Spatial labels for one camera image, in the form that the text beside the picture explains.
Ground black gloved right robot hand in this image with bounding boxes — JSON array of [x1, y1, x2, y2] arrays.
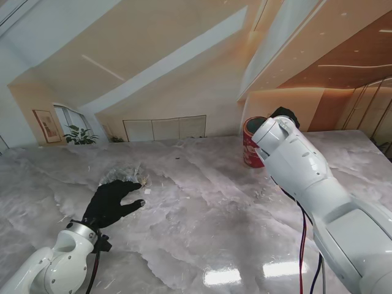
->
[[269, 106, 300, 129]]

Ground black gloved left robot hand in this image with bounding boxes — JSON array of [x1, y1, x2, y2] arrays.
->
[[82, 179, 145, 229]]

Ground clear plastic bag of tea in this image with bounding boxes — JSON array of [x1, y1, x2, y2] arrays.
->
[[99, 164, 153, 188]]

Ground red floral tea tin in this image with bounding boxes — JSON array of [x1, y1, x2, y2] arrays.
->
[[243, 116, 267, 168]]

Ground large green potted plant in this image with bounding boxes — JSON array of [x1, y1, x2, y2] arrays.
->
[[63, 124, 99, 145]]

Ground arched window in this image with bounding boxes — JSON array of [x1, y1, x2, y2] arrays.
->
[[53, 104, 89, 138]]

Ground framed picture with beige shapes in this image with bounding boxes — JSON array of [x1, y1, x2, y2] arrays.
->
[[32, 109, 62, 143]]

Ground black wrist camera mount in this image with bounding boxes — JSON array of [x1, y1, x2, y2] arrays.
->
[[93, 232, 111, 254]]

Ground white panelled wall cabinet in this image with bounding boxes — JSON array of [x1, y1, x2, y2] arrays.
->
[[122, 115, 206, 142]]

